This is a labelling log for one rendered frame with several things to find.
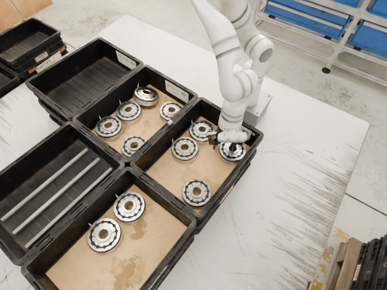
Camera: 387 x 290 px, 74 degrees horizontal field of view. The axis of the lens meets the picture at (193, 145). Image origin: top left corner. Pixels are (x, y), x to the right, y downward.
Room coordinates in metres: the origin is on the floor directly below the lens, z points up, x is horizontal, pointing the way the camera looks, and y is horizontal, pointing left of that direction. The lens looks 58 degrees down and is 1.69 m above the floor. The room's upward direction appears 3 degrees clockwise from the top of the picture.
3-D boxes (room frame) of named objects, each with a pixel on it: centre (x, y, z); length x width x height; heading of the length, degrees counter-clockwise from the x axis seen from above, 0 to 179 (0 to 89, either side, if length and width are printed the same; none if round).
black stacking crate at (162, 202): (0.14, 0.21, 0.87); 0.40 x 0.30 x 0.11; 144
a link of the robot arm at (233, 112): (0.52, -0.12, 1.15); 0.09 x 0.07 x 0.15; 123
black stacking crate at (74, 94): (0.82, 0.46, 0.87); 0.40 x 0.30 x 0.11; 144
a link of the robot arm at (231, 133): (0.49, -0.12, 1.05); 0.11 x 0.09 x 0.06; 4
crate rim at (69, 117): (0.82, 0.46, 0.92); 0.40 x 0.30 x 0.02; 144
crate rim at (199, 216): (0.47, -0.02, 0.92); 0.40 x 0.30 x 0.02; 144
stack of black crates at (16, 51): (1.48, 1.18, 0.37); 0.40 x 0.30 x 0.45; 148
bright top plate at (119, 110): (0.68, 0.28, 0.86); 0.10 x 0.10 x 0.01
